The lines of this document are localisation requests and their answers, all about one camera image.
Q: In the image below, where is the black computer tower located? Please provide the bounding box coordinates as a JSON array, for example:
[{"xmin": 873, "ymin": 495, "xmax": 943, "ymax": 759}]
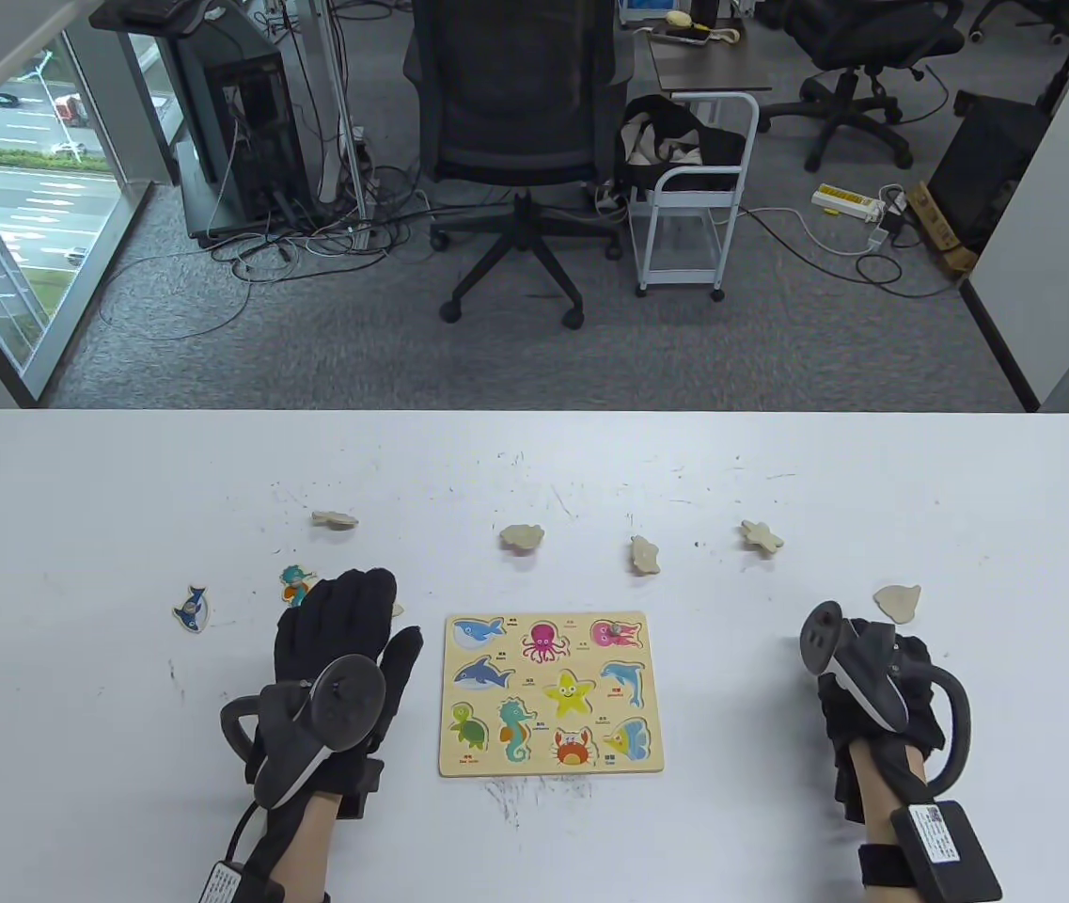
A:
[{"xmin": 179, "ymin": 42, "xmax": 314, "ymax": 238}]

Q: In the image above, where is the black monitor stand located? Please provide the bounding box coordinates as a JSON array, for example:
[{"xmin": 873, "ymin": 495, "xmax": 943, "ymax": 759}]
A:
[{"xmin": 87, "ymin": 0, "xmax": 217, "ymax": 39}]

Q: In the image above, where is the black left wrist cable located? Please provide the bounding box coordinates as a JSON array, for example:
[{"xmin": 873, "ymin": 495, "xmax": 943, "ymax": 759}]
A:
[{"xmin": 217, "ymin": 800, "xmax": 262, "ymax": 866}]

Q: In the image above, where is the striped fish puzzle piece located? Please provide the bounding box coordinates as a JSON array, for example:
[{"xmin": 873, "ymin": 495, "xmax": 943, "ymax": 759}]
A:
[{"xmin": 872, "ymin": 583, "xmax": 922, "ymax": 626}]

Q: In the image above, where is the person's right forearm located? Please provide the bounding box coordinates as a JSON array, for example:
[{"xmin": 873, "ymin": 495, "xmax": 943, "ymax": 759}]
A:
[{"xmin": 849, "ymin": 738, "xmax": 930, "ymax": 852}]

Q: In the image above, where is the black hand controller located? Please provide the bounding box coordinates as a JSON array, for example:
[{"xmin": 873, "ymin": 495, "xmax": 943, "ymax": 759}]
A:
[
  {"xmin": 798, "ymin": 601, "xmax": 974, "ymax": 793},
  {"xmin": 219, "ymin": 654, "xmax": 386, "ymax": 810}
]

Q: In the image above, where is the blue shark puzzle piece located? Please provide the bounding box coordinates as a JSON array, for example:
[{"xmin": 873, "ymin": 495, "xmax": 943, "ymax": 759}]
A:
[{"xmin": 171, "ymin": 584, "xmax": 212, "ymax": 634}]

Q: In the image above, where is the black case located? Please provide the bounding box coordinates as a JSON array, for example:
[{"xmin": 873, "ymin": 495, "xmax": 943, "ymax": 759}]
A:
[{"xmin": 927, "ymin": 91, "xmax": 1052, "ymax": 255}]

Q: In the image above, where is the person's right hand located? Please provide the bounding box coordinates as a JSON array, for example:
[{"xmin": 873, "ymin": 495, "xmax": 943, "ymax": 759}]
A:
[{"xmin": 818, "ymin": 616, "xmax": 951, "ymax": 831}]

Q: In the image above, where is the black right wrist strap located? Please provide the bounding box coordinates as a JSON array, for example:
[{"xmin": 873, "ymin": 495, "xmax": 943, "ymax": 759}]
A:
[{"xmin": 857, "ymin": 842, "xmax": 916, "ymax": 890}]

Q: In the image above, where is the black and beige bag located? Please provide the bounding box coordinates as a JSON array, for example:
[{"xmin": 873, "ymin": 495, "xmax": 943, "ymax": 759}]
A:
[{"xmin": 617, "ymin": 94, "xmax": 747, "ymax": 194}]

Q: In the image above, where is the person's left hand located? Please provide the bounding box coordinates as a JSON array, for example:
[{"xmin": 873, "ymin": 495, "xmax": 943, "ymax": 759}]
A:
[{"xmin": 273, "ymin": 567, "xmax": 425, "ymax": 821}]

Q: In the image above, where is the white plug adapter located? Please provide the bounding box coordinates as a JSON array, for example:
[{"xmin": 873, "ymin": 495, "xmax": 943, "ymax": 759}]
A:
[{"xmin": 875, "ymin": 186, "xmax": 913, "ymax": 238}]

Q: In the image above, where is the brown side table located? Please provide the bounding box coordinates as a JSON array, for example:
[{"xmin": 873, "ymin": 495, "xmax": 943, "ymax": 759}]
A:
[{"xmin": 647, "ymin": 24, "xmax": 773, "ymax": 95}]

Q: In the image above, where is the wooden puzzle frame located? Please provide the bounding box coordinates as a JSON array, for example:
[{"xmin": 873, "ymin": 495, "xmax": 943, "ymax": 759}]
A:
[{"xmin": 439, "ymin": 611, "xmax": 666, "ymax": 778}]

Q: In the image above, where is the black floor cable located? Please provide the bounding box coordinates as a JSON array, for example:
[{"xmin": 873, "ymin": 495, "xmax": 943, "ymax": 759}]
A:
[{"xmin": 746, "ymin": 212, "xmax": 966, "ymax": 300}]

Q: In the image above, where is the white rig pole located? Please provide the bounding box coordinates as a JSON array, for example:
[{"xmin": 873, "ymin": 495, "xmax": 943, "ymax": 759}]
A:
[{"xmin": 308, "ymin": 0, "xmax": 373, "ymax": 253}]

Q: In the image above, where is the black right wrist camera module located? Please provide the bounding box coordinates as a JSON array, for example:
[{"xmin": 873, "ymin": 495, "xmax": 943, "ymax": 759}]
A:
[{"xmin": 889, "ymin": 800, "xmax": 1005, "ymax": 903}]

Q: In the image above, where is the black right hand controller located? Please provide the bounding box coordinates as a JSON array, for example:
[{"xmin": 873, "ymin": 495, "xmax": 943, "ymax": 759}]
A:
[{"xmin": 798, "ymin": 601, "xmax": 974, "ymax": 793}]

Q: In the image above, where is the white rolling cart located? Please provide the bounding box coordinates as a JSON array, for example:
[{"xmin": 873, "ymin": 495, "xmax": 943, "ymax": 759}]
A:
[{"xmin": 626, "ymin": 91, "xmax": 761, "ymax": 304}]

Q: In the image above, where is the tangle of floor cables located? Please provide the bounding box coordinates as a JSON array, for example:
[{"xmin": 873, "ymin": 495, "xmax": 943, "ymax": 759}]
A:
[{"xmin": 100, "ymin": 0, "xmax": 460, "ymax": 341}]

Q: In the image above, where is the white floor cable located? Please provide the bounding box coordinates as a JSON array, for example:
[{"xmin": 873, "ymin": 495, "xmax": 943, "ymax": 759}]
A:
[{"xmin": 739, "ymin": 205, "xmax": 878, "ymax": 257}]

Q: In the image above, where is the black left hand controller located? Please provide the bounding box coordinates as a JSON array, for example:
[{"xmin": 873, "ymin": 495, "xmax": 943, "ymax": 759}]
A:
[{"xmin": 219, "ymin": 654, "xmax": 386, "ymax": 810}]

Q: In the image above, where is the white yellow power strip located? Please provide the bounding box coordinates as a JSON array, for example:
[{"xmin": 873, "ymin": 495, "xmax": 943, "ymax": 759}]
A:
[{"xmin": 811, "ymin": 183, "xmax": 881, "ymax": 222}]

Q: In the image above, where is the black mesh office chair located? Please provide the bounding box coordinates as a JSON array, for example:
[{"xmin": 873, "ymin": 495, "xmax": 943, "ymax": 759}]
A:
[{"xmin": 402, "ymin": 0, "xmax": 637, "ymax": 330}]

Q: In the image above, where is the glass window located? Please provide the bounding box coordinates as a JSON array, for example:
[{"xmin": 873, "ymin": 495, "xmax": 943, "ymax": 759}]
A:
[{"xmin": 0, "ymin": 28, "xmax": 154, "ymax": 401}]

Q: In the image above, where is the cardboard box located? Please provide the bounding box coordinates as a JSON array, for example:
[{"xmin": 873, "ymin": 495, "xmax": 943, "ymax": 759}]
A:
[{"xmin": 905, "ymin": 181, "xmax": 982, "ymax": 276}]

